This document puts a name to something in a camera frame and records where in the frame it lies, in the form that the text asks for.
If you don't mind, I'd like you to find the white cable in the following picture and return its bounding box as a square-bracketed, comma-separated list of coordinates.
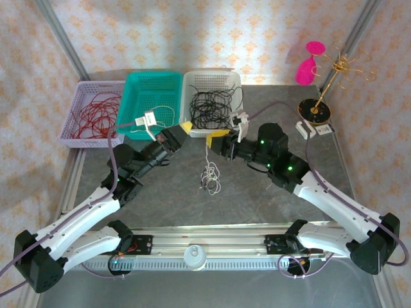
[130, 106, 223, 197]

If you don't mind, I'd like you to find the white perforated plastic basket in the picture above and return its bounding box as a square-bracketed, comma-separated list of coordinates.
[179, 70, 246, 139]

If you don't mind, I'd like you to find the teal perforated plastic basket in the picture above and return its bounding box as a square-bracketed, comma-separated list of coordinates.
[115, 71, 184, 141]

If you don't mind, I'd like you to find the small printed card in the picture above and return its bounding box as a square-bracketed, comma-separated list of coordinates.
[314, 124, 337, 136]

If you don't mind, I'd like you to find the lilac perforated plastic basket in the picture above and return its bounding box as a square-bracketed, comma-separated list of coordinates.
[57, 80, 127, 149]

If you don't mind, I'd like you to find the round white cap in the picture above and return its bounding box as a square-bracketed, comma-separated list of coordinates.
[183, 244, 208, 272]

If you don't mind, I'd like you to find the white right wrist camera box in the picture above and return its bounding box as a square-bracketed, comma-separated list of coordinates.
[229, 109, 250, 142]

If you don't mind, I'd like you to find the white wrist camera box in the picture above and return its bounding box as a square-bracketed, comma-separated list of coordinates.
[229, 109, 250, 142]
[134, 109, 160, 142]

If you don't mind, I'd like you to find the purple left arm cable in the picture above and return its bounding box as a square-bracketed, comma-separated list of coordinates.
[0, 121, 143, 280]

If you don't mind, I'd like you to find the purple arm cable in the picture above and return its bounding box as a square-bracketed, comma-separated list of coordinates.
[0, 121, 143, 280]
[247, 101, 407, 280]

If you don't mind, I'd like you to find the black cable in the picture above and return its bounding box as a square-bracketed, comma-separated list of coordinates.
[187, 81, 244, 130]

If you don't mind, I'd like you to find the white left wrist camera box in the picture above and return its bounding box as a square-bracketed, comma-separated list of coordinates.
[134, 109, 160, 142]

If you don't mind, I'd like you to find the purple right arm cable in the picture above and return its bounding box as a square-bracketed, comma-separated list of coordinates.
[247, 101, 407, 280]

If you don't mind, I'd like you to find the gold wire glass rack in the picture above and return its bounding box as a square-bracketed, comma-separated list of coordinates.
[296, 39, 378, 126]

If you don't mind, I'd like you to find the aluminium side rail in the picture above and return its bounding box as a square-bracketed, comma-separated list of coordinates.
[52, 148, 87, 219]

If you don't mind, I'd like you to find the red cable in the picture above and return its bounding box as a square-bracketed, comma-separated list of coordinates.
[71, 90, 123, 140]

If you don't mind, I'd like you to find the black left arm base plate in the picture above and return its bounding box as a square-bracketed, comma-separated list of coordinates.
[126, 234, 153, 256]

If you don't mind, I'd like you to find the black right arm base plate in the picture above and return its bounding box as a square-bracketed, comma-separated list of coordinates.
[264, 234, 292, 256]

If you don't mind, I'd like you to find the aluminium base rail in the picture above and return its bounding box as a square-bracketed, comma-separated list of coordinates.
[80, 224, 354, 262]

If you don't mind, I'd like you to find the slotted grey cable duct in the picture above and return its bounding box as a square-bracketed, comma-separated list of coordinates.
[81, 259, 354, 271]

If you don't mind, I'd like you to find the aluminium frame post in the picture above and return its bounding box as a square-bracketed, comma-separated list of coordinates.
[319, 0, 382, 98]
[33, 0, 91, 81]

